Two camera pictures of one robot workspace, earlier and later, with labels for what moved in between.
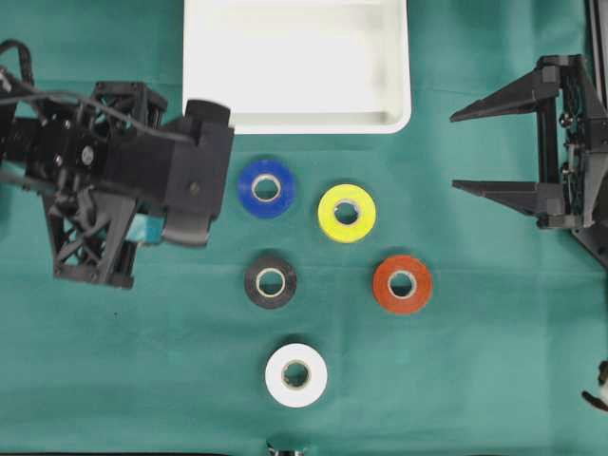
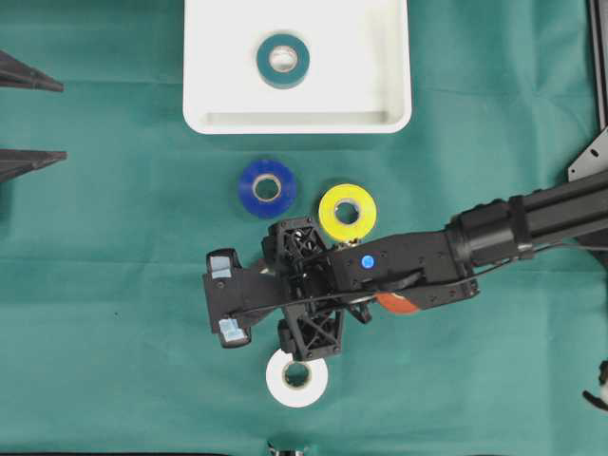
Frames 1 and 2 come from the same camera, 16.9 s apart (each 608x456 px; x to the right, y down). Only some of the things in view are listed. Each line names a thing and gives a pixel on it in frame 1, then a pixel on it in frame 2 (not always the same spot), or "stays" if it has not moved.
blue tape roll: (262, 208) stays
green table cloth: (348, 296) stays
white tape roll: (301, 396) stays
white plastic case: (300, 66) stays
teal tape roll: (147, 227) to (277, 79)
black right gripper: (572, 142) to (313, 313)
